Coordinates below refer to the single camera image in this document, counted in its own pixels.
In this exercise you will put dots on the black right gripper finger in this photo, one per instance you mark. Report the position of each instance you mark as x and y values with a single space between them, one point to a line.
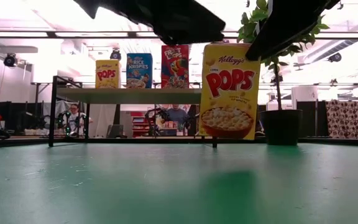
284 25

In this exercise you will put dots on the red Froot Loops cereal box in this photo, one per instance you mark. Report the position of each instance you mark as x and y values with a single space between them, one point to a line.
175 68

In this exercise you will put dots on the blue Rice Krispies cereal box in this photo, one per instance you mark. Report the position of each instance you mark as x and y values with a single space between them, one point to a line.
139 71

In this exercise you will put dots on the yellow Corn Pops cereal box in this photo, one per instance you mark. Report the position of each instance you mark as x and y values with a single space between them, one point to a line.
228 93
107 74

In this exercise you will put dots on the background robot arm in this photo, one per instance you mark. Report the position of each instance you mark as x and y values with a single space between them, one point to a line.
157 119

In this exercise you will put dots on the white cabinet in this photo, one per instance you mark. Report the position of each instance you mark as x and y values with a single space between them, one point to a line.
304 93

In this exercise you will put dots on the black partition panel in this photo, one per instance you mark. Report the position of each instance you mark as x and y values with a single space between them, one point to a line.
311 118

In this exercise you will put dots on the person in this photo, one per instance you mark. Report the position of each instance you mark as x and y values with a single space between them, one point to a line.
73 119
179 116

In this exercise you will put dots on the green plant in black pot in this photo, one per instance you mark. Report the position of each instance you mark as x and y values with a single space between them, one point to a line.
281 127

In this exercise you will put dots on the red storage rack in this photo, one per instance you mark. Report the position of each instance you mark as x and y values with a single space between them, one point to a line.
140 124

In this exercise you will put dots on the brown white patterned cloth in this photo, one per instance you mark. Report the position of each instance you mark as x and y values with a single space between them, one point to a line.
345 119

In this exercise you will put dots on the black monitor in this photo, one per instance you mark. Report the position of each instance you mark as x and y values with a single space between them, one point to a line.
14 113

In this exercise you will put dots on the black ceiling camera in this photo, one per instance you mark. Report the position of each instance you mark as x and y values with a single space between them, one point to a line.
10 60
335 57
115 55

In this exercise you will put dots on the long ceiling light rail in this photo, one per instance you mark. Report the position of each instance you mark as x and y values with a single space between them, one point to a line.
51 34

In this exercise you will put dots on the black aluminium table frame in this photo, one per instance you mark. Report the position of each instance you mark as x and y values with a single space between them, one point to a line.
337 141

